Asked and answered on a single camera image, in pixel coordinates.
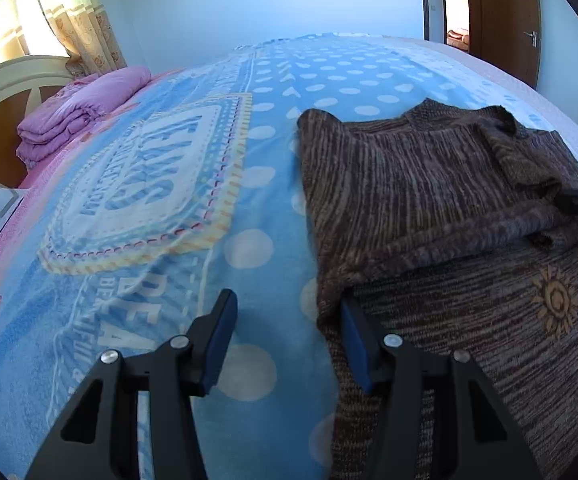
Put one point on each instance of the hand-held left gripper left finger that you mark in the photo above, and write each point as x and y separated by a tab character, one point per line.
219	350

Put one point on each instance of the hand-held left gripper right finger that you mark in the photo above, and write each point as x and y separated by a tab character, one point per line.
356	345

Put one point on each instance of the brown knit sweater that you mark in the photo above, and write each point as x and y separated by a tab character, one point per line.
419	185

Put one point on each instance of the blue printed blanket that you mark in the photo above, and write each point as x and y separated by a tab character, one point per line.
169	260

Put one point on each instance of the brown wooden door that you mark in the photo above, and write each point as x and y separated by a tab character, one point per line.
509	35

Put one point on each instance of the sofa beyond doorway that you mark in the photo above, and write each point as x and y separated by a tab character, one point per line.
458	39

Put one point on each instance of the folded pink quilt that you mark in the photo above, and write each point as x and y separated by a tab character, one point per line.
79	105

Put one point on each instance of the beige patterned curtain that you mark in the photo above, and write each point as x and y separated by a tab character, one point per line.
89	25

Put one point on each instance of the dark door frame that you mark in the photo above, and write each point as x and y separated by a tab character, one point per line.
429	0

